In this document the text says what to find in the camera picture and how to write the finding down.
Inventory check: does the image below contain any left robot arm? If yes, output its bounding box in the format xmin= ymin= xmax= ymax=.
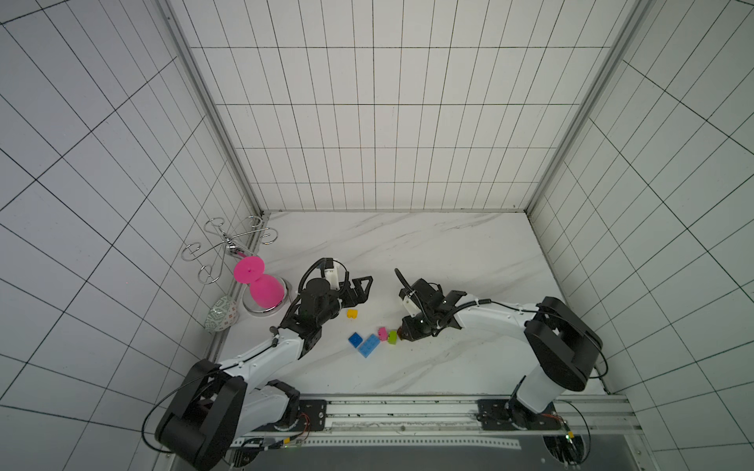
xmin=149 ymin=276 xmax=373 ymax=470

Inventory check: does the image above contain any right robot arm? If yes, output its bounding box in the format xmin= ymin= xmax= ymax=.
xmin=396 ymin=272 xmax=603 ymax=430

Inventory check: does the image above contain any light blue lego brick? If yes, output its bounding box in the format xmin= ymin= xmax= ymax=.
xmin=357 ymin=335 xmax=382 ymax=358

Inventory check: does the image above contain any dark blue lego brick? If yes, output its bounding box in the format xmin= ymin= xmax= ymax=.
xmin=349 ymin=333 xmax=363 ymax=349

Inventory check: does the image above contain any patterned white mug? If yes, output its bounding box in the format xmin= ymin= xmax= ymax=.
xmin=204 ymin=296 xmax=239 ymax=334

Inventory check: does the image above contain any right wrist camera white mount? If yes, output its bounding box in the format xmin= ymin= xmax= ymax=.
xmin=402 ymin=294 xmax=421 ymax=316

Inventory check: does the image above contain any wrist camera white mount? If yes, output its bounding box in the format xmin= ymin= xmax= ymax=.
xmin=321 ymin=258 xmax=340 ymax=290
xmin=402 ymin=294 xmax=421 ymax=316

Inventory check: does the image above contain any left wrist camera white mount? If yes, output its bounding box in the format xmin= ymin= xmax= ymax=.
xmin=321 ymin=258 xmax=340 ymax=290

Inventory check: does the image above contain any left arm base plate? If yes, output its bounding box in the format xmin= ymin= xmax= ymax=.
xmin=285 ymin=400 xmax=328 ymax=433

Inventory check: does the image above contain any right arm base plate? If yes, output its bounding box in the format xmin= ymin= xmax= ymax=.
xmin=475 ymin=398 xmax=562 ymax=432

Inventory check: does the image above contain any silver wire cup rack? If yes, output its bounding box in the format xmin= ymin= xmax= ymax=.
xmin=180 ymin=215 xmax=279 ymax=286

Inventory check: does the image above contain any aluminium mounting rail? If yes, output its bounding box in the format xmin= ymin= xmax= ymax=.
xmin=232 ymin=394 xmax=641 ymax=447

